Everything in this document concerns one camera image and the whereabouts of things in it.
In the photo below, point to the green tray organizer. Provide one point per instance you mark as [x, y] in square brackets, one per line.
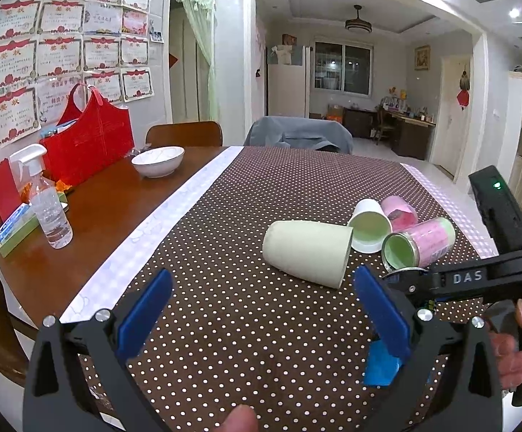
[19, 226]

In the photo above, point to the cream plastic cup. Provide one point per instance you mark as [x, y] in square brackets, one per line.
[312, 251]

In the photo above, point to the ceiling lamp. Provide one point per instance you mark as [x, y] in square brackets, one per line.
[357, 24]

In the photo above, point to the red tote bag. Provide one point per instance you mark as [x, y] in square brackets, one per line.
[87, 140]

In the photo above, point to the small framed wall picture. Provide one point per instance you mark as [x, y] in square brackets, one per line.
[422, 58]

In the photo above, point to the pink plastic cup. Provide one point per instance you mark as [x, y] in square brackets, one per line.
[401, 215]

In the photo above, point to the brown polka dot tablecloth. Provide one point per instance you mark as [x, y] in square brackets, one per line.
[236, 330]

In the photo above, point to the person's right hand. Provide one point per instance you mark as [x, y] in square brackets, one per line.
[508, 358]

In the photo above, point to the clear spray bottle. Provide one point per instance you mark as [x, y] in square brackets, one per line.
[42, 195]

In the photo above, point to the red paper box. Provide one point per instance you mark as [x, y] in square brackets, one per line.
[9, 196]

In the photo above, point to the white refrigerator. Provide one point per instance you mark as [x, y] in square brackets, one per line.
[288, 81]

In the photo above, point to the brown wooden chair back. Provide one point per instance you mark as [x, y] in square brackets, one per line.
[188, 134]

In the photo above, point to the white ceramic bowl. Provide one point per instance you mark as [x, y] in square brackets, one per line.
[158, 162]

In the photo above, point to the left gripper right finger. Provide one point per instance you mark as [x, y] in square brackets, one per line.
[448, 379]

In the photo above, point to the dark wooden desk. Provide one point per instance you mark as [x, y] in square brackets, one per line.
[407, 136]

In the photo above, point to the orange cardboard boxes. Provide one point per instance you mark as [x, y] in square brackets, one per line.
[334, 113]

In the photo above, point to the window with bars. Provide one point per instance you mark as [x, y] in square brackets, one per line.
[343, 68]

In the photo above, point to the person's left hand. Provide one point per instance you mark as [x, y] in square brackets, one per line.
[241, 419]

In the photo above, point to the white paper cup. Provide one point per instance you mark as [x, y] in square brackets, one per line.
[370, 226]

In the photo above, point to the chair with grey jacket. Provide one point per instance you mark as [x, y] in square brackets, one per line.
[300, 133]

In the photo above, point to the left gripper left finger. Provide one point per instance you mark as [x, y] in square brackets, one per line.
[57, 395]

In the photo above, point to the green door curtain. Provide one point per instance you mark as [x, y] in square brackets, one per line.
[201, 16]

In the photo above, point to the pink green cylindrical cup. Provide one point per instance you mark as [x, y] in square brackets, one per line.
[418, 246]

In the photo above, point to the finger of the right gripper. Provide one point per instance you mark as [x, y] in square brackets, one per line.
[381, 366]

